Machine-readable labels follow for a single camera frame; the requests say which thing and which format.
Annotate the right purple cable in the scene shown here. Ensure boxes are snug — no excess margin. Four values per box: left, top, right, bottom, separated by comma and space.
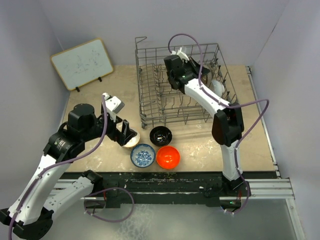
167, 33, 271, 216

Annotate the purple cable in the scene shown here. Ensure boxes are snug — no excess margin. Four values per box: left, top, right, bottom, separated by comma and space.
167, 33, 271, 216
8, 96, 136, 240

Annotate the blue white patterned bowl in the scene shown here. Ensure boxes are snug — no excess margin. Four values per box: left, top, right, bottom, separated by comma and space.
130, 143, 156, 168

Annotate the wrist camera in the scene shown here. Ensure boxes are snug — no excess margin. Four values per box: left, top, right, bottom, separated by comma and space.
102, 92, 125, 123
171, 46, 190, 62

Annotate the grey wire dish rack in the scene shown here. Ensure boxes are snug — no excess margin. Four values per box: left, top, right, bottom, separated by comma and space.
135, 36, 238, 128

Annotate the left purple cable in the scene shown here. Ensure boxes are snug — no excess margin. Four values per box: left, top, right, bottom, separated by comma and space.
8, 96, 136, 240

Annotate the small whiteboard with wood frame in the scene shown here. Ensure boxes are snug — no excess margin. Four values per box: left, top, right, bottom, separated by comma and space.
50, 38, 114, 91

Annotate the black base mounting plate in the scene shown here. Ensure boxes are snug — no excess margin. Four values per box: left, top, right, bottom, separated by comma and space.
67, 171, 251, 207

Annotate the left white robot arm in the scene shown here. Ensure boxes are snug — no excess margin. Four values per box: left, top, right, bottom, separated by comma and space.
0, 100, 137, 240

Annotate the orange bowl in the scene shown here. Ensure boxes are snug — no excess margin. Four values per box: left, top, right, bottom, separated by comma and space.
156, 145, 181, 170

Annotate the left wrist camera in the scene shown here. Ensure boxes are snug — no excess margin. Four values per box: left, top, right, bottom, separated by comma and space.
102, 92, 125, 123

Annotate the beige white bowl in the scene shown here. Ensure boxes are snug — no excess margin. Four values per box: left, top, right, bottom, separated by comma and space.
123, 128, 141, 149

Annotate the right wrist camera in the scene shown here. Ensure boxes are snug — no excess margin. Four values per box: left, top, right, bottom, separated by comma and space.
171, 46, 190, 62

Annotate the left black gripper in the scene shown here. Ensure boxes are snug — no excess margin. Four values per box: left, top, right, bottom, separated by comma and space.
82, 108, 137, 145

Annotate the white ceramic bowl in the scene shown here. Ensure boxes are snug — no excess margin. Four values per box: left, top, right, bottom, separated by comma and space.
211, 79, 225, 98

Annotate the brown rimmed cream bowl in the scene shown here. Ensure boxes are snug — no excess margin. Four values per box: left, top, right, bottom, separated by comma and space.
201, 65, 213, 88

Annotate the black glossy bowl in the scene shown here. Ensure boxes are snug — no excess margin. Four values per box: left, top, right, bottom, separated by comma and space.
149, 126, 173, 147

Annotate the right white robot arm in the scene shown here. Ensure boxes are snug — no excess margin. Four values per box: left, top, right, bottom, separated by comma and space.
164, 54, 250, 196

